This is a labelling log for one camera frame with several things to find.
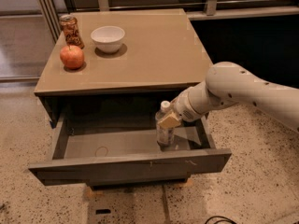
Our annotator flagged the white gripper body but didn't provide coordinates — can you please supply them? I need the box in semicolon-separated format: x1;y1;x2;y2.
172;88;203;122

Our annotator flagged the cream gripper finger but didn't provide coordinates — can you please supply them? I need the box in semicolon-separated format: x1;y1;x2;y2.
156;110;181;129

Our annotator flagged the clear plastic water bottle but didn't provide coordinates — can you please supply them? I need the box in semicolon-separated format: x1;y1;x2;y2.
155;101;175;147

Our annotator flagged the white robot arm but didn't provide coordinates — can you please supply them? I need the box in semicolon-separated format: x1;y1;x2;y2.
158;62;299;132

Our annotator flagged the grey cabinet with tan top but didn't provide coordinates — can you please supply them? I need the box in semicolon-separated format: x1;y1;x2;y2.
35;8;212;124

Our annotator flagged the open grey top drawer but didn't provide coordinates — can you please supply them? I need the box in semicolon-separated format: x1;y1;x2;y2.
29;105;232;187

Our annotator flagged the white ceramic bowl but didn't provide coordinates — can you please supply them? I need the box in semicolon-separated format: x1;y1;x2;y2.
91;26;125;53

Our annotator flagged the red apple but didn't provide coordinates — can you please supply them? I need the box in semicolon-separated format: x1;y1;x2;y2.
60;46;84;69

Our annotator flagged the patterned drink can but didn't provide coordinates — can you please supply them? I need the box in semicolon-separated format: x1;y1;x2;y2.
59;14;84;49

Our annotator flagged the black cable on floor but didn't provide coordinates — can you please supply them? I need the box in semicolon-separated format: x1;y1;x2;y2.
204;215;237;224

